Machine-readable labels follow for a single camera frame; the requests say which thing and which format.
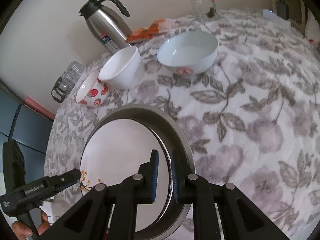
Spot white plate black rim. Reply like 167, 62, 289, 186
80, 119, 169, 231

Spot strawberry pattern bowl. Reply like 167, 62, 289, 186
75, 70, 110, 107

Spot white square bowl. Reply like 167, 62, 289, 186
98, 47, 145, 90

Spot pale blue bowl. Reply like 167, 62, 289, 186
157, 31, 219, 75

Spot person's left hand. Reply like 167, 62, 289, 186
11, 211, 52, 240

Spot large stainless steel basin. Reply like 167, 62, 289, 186
83, 105, 195, 239

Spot dark grey refrigerator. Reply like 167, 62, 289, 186
1, 82, 53, 183

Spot pink rolled mat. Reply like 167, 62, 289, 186
25, 97, 55, 120

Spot grey floral tablecloth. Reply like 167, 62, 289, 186
44, 9, 319, 239

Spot upturned drinking glass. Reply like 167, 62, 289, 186
62, 61, 85, 87

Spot orange snack packet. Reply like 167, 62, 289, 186
126, 18, 176, 43

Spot stainless steel thermos jug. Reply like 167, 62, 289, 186
79, 0, 132, 54

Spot clear glass mug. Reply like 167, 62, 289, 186
189, 0, 220, 22

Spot white power strip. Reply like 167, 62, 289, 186
263, 9, 291, 29

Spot black charger plug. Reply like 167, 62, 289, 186
276, 0, 289, 20

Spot glass teapot black handle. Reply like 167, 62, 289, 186
51, 72, 75, 103

